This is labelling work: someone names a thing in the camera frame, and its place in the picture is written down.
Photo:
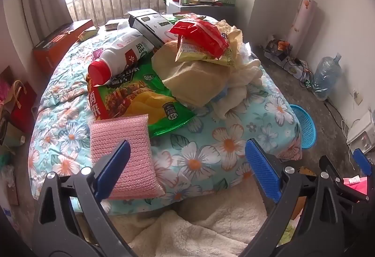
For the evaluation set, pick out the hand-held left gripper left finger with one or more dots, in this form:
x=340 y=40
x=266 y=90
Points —
x=114 y=169

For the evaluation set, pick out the white bottle with red cap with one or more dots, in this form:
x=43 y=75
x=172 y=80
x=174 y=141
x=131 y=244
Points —
x=123 y=56

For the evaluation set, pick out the red gift bag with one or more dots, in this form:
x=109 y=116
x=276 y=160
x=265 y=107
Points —
x=23 y=104

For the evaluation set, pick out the blue water jug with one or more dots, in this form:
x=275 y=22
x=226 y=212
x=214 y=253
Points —
x=326 y=75

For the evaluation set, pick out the orange cardboard box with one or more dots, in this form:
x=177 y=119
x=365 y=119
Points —
x=55 y=43

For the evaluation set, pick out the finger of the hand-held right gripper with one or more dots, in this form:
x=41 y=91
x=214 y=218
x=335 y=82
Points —
x=361 y=158
x=328 y=164

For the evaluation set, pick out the pink floral roll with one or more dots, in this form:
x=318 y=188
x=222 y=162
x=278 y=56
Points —
x=301 y=19

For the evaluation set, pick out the white fleece blanket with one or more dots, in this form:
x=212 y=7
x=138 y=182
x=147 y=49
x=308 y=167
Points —
x=190 y=230

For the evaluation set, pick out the white water dispenser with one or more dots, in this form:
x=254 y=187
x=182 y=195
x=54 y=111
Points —
x=361 y=134

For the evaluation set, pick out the floral quilt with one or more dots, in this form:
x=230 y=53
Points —
x=219 y=139

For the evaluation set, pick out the red snack packet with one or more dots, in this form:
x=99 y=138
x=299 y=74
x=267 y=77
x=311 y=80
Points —
x=199 y=34

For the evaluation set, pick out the pink garment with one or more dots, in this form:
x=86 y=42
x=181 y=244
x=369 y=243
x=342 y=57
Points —
x=356 y=185

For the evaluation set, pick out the yellow snack packet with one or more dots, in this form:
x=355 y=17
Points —
x=190 y=53

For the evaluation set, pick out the small dark box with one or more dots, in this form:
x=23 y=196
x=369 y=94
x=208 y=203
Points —
x=112 y=26

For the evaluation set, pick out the long black box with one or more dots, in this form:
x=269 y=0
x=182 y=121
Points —
x=146 y=22

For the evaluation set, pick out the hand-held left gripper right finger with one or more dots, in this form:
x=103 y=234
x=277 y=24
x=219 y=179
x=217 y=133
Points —
x=262 y=169

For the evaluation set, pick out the orange red snack bag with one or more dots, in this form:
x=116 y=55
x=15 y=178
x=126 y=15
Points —
x=95 y=101

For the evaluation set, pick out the pink scrubbing sponge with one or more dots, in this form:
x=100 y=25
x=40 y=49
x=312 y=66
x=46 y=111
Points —
x=126 y=131

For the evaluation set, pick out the blue plastic basket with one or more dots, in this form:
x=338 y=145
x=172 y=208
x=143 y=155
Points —
x=307 y=128

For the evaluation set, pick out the green chip bag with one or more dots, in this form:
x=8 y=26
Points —
x=140 y=92

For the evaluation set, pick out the small green packet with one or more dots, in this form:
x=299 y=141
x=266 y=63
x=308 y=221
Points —
x=88 y=34

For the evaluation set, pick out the black orange snack bag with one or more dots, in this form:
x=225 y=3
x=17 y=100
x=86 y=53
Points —
x=278 y=47

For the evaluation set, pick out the cream cloth pile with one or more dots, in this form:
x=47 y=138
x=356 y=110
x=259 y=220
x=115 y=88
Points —
x=187 y=81

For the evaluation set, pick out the cream crumpled wrapper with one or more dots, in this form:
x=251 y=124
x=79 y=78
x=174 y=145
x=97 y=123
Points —
x=231 y=34

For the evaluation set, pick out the wall socket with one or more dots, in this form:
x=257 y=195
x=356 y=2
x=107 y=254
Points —
x=358 y=98

